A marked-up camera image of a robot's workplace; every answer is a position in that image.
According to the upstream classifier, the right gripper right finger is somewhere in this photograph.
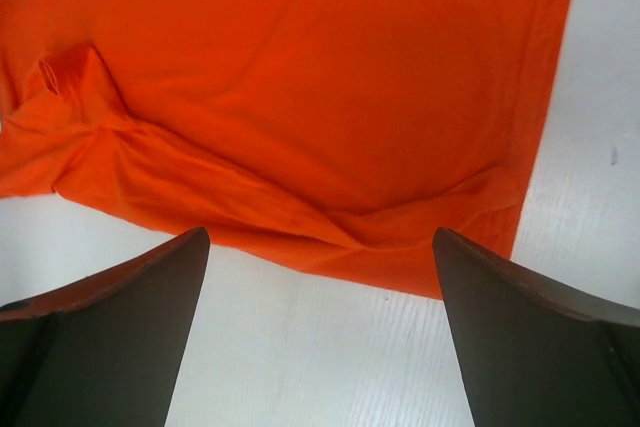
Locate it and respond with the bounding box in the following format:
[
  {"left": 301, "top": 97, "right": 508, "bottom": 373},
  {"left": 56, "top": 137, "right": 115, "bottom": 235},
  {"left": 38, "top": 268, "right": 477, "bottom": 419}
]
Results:
[{"left": 432, "top": 228, "right": 639, "bottom": 426}]

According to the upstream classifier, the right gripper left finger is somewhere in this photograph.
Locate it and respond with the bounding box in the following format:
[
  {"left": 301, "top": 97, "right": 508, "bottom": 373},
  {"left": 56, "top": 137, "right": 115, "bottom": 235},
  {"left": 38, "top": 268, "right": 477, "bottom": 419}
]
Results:
[{"left": 1, "top": 228, "right": 210, "bottom": 426}]

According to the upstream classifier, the orange t shirt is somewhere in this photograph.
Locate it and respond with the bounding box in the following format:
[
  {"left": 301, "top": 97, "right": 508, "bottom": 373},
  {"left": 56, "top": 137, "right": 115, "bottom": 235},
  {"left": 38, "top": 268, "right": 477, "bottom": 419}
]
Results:
[{"left": 1, "top": 0, "right": 570, "bottom": 298}]

